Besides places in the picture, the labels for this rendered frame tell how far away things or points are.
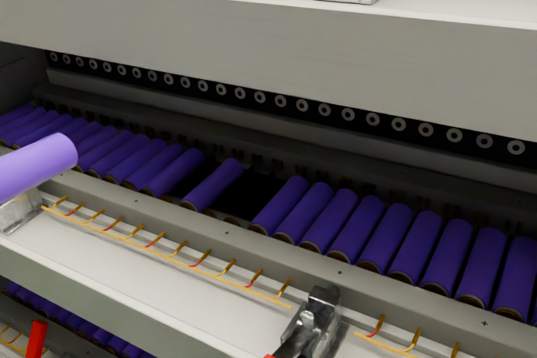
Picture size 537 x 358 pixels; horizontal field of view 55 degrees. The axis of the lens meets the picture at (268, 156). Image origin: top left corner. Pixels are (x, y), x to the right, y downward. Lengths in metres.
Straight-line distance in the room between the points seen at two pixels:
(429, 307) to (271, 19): 0.18
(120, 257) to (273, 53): 0.21
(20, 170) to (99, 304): 0.16
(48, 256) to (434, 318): 0.27
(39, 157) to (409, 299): 0.21
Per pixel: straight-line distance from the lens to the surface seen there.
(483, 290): 0.33
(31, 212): 0.46
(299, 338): 0.29
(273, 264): 0.33
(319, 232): 0.35
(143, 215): 0.39
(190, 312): 0.34
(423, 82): 0.22
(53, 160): 0.26
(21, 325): 0.61
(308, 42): 0.24
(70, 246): 0.41
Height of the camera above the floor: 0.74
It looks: 18 degrees down
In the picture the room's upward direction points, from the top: 5 degrees clockwise
